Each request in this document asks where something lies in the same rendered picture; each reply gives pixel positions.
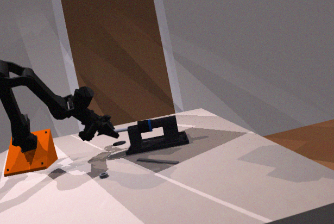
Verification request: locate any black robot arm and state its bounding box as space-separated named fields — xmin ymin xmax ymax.
xmin=0 ymin=60 xmax=94 ymax=153

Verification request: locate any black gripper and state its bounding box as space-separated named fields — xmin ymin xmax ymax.
xmin=80 ymin=109 xmax=119 ymax=139

